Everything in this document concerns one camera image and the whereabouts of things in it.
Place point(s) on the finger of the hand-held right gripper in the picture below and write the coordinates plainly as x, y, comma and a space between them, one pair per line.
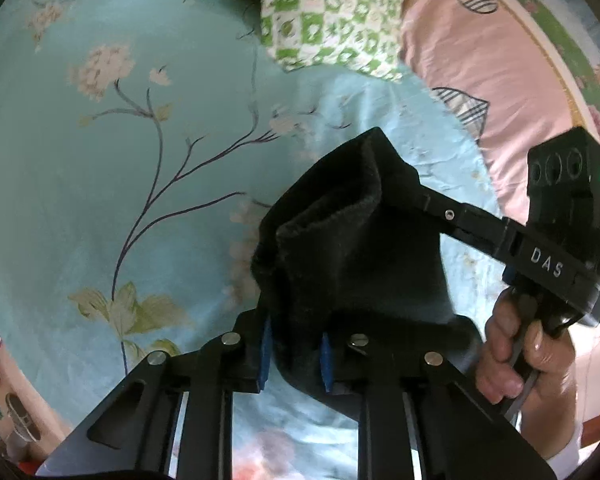
460, 220

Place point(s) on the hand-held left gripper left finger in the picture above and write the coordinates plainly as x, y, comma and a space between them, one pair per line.
265, 355

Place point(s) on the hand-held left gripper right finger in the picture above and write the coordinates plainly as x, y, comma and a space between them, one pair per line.
326, 360

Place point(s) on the black pants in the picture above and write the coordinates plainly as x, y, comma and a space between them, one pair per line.
360, 260

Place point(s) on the person's right forearm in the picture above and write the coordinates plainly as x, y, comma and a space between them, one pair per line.
555, 425

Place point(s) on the person's right hand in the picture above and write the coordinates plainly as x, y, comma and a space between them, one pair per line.
520, 355

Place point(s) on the pink pillow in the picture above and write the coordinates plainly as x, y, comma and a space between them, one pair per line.
480, 70

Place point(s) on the floral painted headboard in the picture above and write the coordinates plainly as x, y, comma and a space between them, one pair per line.
555, 25

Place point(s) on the light blue floral bed sheet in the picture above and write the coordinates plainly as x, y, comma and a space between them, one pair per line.
130, 160

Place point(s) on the green checkered pillow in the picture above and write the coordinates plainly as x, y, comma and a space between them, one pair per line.
330, 15

